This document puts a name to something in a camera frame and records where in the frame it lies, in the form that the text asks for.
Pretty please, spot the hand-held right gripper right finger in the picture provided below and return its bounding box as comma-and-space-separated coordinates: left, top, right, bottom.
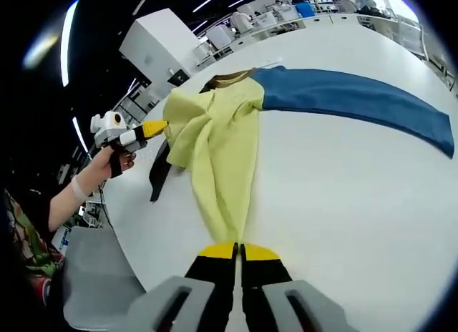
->
239, 243, 354, 332

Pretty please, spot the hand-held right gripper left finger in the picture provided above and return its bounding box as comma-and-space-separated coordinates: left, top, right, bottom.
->
127, 240, 238, 332

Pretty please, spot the yellow blue black garment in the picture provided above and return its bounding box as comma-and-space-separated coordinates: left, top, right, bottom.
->
148, 65, 455, 247

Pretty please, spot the person's left hand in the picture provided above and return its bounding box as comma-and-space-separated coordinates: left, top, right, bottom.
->
91, 142, 137, 185

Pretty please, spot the ceiling light strip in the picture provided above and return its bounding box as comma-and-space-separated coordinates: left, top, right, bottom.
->
59, 0, 80, 88
132, 0, 155, 15
71, 116, 89, 155

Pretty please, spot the light grey chair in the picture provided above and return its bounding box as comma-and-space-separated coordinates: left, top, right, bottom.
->
61, 225, 148, 331

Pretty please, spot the white wristband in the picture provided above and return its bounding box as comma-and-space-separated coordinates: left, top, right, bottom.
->
70, 175, 91, 199

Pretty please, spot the white square pillar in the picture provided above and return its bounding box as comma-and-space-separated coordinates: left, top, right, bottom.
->
119, 8, 215, 88

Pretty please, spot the white storage rack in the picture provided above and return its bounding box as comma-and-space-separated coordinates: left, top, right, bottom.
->
193, 41, 216, 67

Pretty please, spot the white blue sign board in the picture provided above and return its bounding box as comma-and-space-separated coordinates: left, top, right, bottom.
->
52, 220, 74, 256

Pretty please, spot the white box appliance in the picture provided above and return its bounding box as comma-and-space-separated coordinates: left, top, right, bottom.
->
206, 25, 233, 49

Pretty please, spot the person's dark printed shirt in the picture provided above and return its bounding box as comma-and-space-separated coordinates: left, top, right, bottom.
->
3, 187, 67, 311

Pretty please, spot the blue storage bin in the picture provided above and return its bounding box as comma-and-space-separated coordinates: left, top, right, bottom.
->
295, 1, 318, 19

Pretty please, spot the row of white cabinets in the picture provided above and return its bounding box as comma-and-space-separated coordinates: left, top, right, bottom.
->
210, 9, 361, 63

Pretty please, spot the white mesh office chair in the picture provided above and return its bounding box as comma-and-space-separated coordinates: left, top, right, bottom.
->
388, 16, 430, 59

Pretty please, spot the metal frame shelving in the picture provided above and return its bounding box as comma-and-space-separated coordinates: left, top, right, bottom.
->
112, 77, 160, 117

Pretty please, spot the black wall box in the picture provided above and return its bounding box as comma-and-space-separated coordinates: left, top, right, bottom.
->
167, 69, 190, 87

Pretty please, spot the thin dark cable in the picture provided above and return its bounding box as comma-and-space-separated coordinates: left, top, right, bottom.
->
98, 183, 114, 230

